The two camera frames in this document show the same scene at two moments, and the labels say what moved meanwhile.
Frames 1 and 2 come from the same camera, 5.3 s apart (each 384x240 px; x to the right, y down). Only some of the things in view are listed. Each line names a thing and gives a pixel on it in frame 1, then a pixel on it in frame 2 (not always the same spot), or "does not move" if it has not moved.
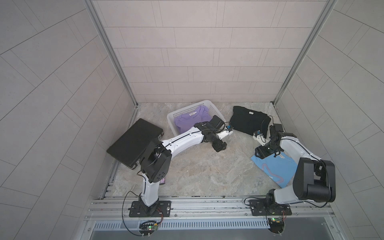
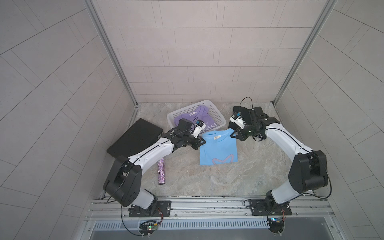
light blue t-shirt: x=280 y=169 → x=220 y=148
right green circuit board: x=276 y=225 does not move
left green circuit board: x=148 y=227 does not move
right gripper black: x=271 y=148 → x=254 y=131
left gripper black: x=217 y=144 → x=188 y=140
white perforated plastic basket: x=188 y=108 does not move
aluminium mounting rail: x=209 y=209 does not move
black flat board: x=128 y=148 does not move
